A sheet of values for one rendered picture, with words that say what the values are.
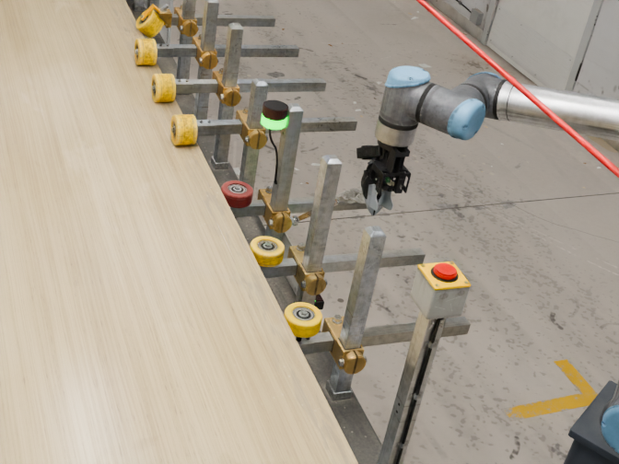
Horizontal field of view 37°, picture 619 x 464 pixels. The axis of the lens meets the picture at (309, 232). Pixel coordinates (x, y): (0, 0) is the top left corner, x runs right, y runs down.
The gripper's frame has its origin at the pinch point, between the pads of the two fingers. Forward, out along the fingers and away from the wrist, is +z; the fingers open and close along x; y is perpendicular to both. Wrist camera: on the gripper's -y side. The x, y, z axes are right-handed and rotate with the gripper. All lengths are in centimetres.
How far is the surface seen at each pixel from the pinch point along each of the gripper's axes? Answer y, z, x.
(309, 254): 8.4, 5.6, -18.9
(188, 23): -113, 0, -15
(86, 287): 11, 7, -70
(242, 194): -18.8, 6.0, -26.1
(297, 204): -20.0, 10.9, -10.1
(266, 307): 24.2, 6.5, -34.5
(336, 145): -196, 97, 91
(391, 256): 5.1, 11.1, 5.3
